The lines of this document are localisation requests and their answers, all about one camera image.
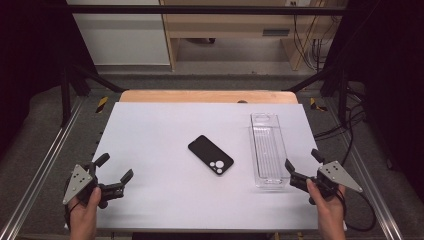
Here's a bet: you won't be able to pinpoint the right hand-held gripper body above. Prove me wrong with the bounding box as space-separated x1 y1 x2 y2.
289 160 364 206

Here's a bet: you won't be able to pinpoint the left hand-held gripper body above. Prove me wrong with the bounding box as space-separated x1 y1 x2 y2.
62 162 127 210

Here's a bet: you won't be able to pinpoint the clear plastic box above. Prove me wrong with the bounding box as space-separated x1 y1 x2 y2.
248 112 291 191

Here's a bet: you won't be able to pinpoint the black smartphone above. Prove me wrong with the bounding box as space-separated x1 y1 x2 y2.
187 134 235 177

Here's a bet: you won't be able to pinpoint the person's right hand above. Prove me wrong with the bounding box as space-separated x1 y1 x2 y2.
305 178 348 231

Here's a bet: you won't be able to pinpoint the person's left hand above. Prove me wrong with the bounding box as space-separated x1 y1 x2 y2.
67 185 103 234

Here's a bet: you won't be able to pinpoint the yellow black hazard tape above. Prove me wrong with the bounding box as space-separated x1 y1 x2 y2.
309 96 329 113
95 96 110 115

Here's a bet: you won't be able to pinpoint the black curtain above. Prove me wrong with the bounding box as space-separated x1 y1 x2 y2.
324 0 424 201
0 0 98 158

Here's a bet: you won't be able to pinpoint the wooden table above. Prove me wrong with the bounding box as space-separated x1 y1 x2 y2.
118 89 299 105

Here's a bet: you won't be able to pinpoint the white cabinet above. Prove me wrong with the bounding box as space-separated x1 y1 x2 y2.
65 0 171 67

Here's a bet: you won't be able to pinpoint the light wooden desk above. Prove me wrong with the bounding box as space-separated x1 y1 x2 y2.
159 0 348 72

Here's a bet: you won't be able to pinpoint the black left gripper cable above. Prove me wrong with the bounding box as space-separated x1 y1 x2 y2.
63 199 83 232

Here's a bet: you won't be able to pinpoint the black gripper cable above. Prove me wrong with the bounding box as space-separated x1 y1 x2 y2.
63 199 83 232
334 188 377 233

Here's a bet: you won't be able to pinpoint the aluminium rail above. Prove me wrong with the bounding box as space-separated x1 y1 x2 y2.
346 146 405 240
0 96 85 240

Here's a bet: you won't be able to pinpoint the black floor cables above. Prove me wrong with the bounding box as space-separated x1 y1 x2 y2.
313 85 368 168

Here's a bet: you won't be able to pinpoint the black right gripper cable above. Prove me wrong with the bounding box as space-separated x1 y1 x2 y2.
334 188 377 233

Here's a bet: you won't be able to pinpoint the black frame strut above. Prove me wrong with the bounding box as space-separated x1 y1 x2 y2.
285 65 350 126
60 62 127 128

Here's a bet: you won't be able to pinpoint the hanging black cable bundle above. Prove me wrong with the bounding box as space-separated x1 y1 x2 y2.
292 14 335 73

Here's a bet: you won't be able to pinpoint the black horizontal frame bar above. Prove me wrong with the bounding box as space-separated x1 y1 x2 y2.
65 4 348 16

